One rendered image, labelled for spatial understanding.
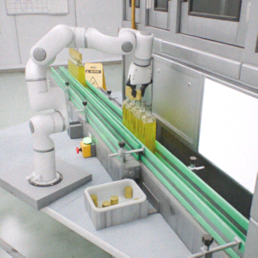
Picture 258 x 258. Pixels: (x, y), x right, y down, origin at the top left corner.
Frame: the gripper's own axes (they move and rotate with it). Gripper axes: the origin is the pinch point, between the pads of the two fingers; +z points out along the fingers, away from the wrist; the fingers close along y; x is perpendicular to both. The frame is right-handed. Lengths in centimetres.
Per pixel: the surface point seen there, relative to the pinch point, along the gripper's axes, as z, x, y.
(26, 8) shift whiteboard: 143, -561, -23
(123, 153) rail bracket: 15.1, 23.2, 15.0
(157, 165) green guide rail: 13.8, 35.2, 4.5
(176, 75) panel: -12.7, 10.3, -12.5
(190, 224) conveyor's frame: 14, 66, 6
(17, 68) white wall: 254, -532, 10
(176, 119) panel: 5.8, 17.5, -12.5
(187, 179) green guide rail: 12.9, 46.8, -3.2
